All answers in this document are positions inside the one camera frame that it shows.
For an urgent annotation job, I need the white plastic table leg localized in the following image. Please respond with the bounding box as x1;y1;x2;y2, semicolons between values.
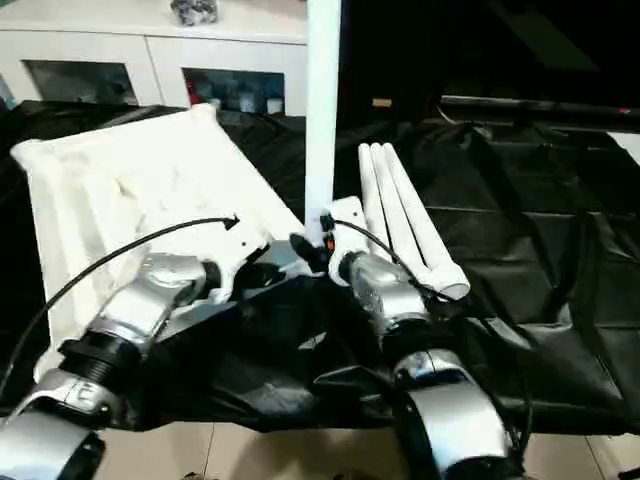
382;142;472;302
369;142;441;291
304;0;344;246
357;142;397;251

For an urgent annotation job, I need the white plastic table top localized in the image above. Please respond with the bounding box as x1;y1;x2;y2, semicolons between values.
9;102;326;384

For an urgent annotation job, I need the black plastic sheet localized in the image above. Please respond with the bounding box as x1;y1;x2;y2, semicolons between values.
0;99;640;436

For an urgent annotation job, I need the long black pole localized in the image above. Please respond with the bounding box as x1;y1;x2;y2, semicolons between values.
439;94;640;120

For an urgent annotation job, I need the black backdrop curtain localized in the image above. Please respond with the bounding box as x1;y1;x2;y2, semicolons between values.
334;0;640;109

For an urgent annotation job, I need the clear bag of dark items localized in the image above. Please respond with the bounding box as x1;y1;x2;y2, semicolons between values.
169;0;221;26

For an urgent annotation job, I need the white cabinet with glass doors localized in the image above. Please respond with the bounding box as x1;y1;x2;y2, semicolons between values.
0;0;309;116

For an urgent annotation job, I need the white flat board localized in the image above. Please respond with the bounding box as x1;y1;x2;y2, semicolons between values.
607;130;640;166

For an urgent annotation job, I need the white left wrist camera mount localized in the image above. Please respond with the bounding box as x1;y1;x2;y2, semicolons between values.
199;219;274;304

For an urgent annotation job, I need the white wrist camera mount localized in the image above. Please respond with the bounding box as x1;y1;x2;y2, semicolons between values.
319;196;371;286
199;219;274;304

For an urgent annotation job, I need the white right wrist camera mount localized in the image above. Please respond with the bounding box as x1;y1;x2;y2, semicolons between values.
319;196;371;286

